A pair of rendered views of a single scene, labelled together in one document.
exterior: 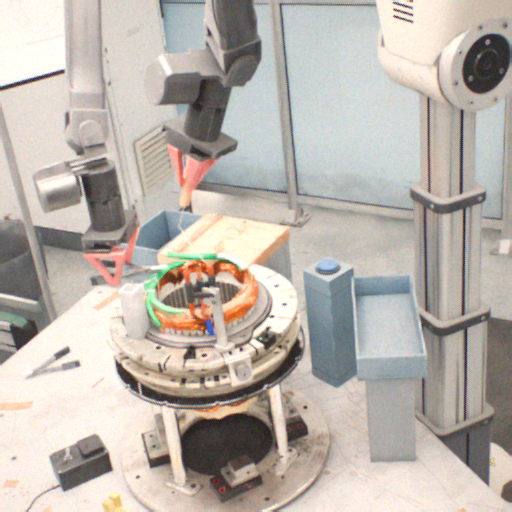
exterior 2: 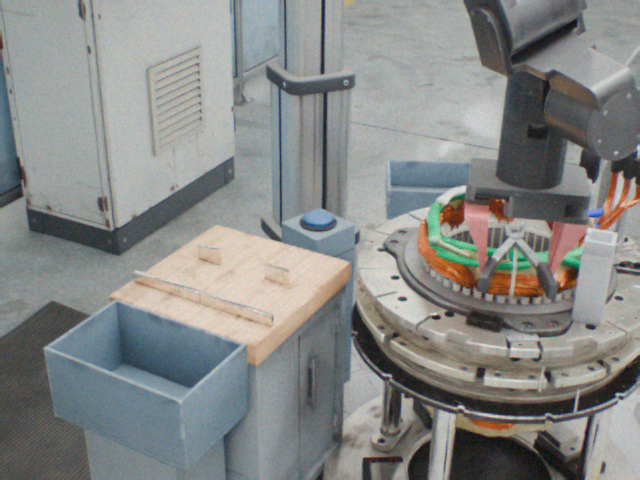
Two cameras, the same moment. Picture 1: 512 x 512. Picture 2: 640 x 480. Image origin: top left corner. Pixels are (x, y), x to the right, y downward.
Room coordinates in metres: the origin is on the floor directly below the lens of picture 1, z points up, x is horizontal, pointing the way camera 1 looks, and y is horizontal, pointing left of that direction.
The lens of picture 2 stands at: (1.50, 0.94, 1.57)
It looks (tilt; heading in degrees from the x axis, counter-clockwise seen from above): 28 degrees down; 266
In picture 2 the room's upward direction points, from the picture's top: 1 degrees clockwise
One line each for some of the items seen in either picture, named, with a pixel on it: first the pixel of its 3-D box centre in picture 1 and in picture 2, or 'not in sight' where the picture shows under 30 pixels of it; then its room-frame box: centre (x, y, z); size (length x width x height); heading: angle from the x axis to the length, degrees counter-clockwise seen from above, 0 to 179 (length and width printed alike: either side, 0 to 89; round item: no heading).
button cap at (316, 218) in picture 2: (327, 265); (318, 218); (1.43, -0.13, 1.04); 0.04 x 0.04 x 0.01
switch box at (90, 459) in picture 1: (80, 460); not in sight; (1.23, 0.37, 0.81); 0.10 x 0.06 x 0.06; 116
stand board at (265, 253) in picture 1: (224, 245); (234, 287); (1.54, 0.06, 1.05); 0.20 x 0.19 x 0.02; 57
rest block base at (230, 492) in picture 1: (235, 481); (569, 455); (1.12, 0.08, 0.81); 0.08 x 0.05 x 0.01; 115
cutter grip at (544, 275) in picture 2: (103, 279); (546, 280); (1.25, 0.26, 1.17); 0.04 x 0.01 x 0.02; 90
